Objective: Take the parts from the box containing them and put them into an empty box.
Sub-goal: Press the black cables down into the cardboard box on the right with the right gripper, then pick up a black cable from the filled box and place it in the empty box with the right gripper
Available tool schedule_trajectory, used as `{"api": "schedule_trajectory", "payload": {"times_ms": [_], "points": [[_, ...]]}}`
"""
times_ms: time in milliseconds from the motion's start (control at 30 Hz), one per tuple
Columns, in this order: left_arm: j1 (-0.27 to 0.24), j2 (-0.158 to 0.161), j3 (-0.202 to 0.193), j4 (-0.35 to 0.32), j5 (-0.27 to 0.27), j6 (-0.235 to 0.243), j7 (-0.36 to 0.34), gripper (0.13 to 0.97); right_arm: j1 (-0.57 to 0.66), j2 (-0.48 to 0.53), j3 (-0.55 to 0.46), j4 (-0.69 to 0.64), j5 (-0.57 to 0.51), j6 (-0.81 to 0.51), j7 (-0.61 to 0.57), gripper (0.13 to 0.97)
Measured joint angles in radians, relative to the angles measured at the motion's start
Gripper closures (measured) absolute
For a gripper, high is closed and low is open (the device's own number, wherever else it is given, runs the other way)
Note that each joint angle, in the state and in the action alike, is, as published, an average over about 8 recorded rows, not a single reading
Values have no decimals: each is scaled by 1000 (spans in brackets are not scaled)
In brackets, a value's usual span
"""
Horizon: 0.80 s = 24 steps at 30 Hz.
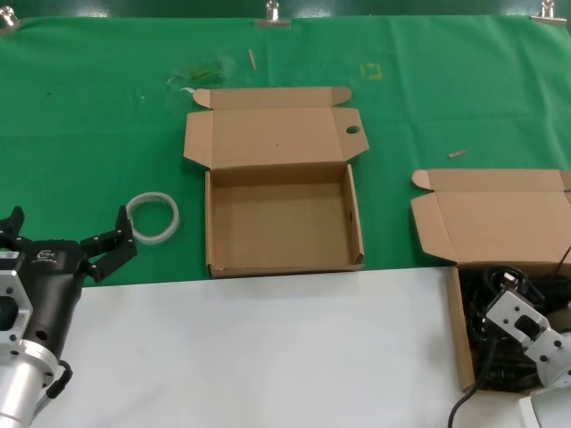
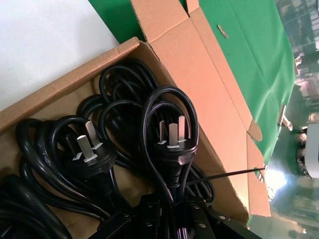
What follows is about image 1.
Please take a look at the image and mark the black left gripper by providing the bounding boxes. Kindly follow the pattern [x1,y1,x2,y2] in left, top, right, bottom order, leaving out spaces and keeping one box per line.
[0,204,138,360]

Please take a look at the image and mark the open cardboard box round hole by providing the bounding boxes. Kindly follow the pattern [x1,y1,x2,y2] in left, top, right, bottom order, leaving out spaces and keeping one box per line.
[181,86,369,279]

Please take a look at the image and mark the open cardboard box plain flap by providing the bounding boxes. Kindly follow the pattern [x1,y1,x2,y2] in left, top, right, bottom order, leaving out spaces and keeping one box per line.
[410,168,571,394]

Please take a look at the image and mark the clear tape roll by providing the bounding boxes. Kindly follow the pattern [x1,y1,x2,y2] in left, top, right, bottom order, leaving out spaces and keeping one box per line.
[125,190,180,245]

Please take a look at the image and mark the green table cloth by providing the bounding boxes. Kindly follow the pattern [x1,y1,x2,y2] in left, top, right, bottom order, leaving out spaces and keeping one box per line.
[0,15,571,289]

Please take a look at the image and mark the clear plastic wrap scrap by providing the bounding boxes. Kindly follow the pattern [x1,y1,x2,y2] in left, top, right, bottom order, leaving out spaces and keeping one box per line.
[167,57,236,95]

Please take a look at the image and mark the silver binder clip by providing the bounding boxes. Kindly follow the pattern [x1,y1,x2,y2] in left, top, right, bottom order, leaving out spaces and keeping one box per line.
[0,8,21,37]
[253,0,291,29]
[529,0,571,27]

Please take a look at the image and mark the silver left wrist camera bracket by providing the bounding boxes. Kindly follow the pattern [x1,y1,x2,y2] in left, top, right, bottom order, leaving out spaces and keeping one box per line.
[0,269,34,347]

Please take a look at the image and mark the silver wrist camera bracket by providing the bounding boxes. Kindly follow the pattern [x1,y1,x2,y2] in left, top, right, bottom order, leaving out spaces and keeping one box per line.
[0,269,34,347]
[484,288,565,372]

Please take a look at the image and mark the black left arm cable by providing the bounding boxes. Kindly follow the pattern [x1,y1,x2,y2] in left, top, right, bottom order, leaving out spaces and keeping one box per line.
[33,359,73,420]

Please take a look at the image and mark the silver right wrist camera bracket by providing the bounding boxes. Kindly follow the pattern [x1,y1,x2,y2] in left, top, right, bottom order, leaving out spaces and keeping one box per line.
[484,288,565,372]

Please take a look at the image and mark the pile of black cables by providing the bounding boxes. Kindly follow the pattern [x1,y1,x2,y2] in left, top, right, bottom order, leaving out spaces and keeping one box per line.
[459,265,571,394]

